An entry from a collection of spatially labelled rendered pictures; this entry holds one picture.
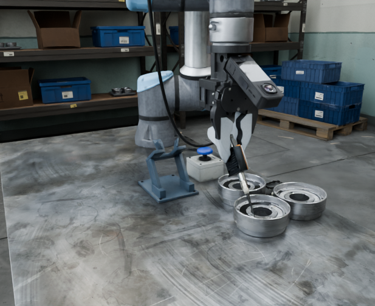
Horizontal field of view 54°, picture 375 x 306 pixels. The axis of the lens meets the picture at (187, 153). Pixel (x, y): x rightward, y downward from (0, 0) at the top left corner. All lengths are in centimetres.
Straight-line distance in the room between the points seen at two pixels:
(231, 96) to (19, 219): 48
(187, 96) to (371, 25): 424
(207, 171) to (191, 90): 34
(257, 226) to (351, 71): 478
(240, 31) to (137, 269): 42
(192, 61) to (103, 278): 75
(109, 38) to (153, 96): 309
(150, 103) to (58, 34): 297
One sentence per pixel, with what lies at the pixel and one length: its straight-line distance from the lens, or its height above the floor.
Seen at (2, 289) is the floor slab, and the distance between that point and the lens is 206.
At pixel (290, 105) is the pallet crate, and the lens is 480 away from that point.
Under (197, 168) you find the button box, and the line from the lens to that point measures 91.
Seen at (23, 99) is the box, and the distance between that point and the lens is 410.
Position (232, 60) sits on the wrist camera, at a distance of 64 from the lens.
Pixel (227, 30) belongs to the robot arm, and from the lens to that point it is 64.
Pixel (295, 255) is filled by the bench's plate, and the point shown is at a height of 80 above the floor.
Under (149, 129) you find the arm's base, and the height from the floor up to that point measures 86.
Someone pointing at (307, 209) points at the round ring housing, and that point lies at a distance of 75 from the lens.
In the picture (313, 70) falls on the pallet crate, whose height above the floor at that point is 71.
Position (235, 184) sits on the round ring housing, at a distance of 84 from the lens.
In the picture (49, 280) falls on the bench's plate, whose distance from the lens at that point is 62.
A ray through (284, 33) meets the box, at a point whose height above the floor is 111.
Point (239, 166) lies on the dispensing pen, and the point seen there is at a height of 92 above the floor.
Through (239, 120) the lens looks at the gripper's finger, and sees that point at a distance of 68.
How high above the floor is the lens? 115
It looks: 18 degrees down
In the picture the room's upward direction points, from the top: 1 degrees counter-clockwise
